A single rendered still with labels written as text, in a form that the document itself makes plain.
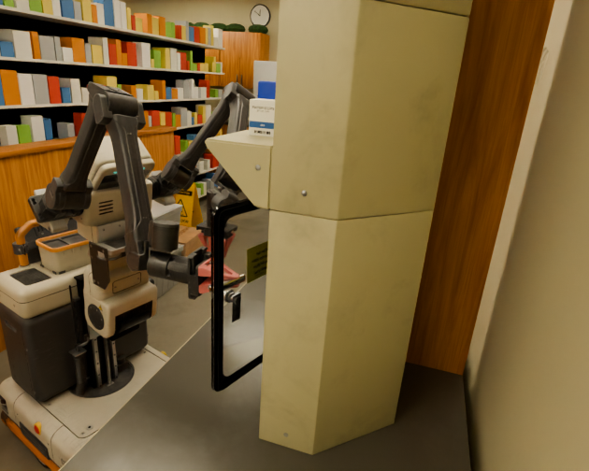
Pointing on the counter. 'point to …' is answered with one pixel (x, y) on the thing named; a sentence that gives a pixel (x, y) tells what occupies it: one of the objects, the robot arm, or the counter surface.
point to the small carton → (262, 117)
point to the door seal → (222, 296)
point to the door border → (217, 293)
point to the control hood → (246, 163)
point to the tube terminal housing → (351, 209)
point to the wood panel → (476, 175)
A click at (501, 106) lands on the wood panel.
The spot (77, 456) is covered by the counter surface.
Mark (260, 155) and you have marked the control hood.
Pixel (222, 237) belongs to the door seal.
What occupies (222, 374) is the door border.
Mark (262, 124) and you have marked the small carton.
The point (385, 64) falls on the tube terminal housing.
